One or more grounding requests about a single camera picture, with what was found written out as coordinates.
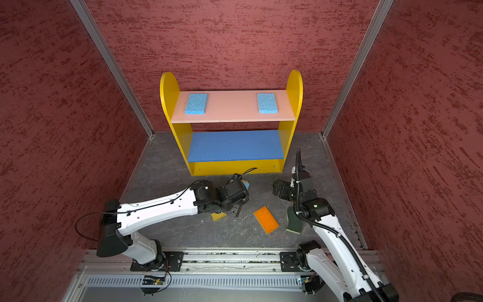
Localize blue sponge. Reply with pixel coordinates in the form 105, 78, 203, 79
242, 180, 250, 190
184, 93, 208, 115
257, 93, 278, 114

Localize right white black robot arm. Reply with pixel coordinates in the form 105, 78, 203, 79
273, 167, 399, 301

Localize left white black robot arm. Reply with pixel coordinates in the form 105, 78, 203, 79
96, 174, 249, 271

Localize yellow shelf with coloured boards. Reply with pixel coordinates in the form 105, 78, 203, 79
160, 70, 303, 176

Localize yellow sponge front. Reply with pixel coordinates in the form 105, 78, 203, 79
211, 213, 227, 221

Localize orange sponge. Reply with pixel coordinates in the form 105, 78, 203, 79
254, 206, 279, 235

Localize dark green wavy sponge right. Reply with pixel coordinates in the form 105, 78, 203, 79
286, 206, 303, 234

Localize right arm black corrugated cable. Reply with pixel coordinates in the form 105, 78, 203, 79
294, 148, 389, 302

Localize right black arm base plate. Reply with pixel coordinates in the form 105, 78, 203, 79
279, 252, 306, 273

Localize aluminium rail frame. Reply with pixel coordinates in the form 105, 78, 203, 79
64, 249, 334, 301

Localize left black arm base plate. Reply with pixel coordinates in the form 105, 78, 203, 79
130, 252, 184, 272

